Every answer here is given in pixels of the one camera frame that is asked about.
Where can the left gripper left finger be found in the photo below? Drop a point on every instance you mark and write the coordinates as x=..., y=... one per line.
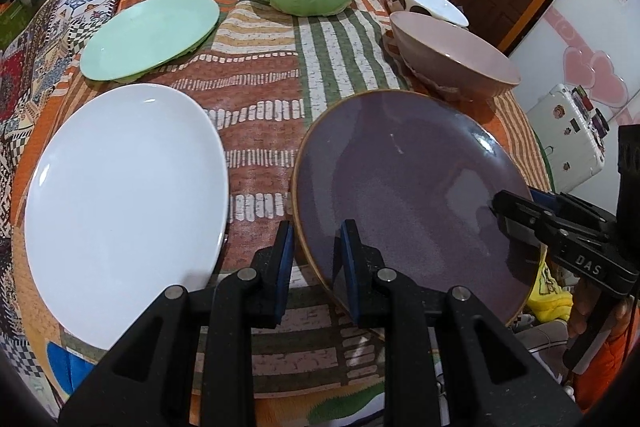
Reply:
x=147, y=377

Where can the pink bowl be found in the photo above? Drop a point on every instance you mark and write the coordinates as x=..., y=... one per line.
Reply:
x=452, y=60

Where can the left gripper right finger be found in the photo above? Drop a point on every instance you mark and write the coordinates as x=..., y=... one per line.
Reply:
x=448, y=359

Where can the patterned geometric quilt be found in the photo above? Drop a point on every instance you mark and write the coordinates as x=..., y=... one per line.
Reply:
x=31, y=67

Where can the mint green plate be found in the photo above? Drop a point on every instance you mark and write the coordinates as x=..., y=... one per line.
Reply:
x=145, y=36

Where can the white spotted bowl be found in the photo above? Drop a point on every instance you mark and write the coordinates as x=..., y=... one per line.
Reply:
x=440, y=9

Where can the white wardrobe with hearts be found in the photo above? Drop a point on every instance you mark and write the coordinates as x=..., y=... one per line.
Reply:
x=593, y=44

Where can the dark purple plate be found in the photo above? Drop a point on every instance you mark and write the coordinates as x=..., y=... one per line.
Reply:
x=418, y=178

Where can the orange striped patchwork blanket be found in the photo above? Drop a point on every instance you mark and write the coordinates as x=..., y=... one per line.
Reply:
x=262, y=78

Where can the right hand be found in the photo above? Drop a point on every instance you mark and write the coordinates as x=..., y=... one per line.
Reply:
x=585, y=298

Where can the white plate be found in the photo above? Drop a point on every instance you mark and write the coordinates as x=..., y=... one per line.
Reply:
x=130, y=196

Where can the white sticker suitcase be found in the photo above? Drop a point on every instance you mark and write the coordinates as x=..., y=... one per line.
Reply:
x=570, y=132

